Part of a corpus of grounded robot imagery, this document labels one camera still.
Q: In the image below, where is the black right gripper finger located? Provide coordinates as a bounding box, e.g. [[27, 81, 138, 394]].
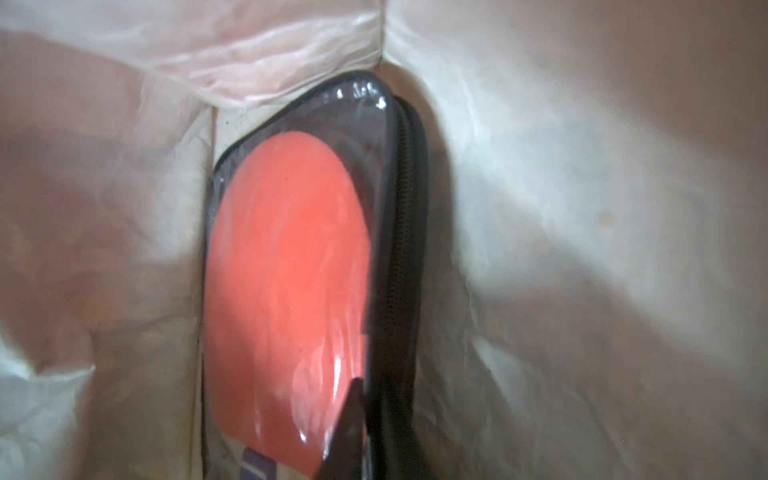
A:
[[314, 378, 365, 480]]

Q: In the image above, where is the clear red paddle case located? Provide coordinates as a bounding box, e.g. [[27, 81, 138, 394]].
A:
[[202, 71, 433, 479]]

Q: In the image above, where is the cream canvas tote bag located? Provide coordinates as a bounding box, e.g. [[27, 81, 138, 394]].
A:
[[1, 1, 767, 479]]

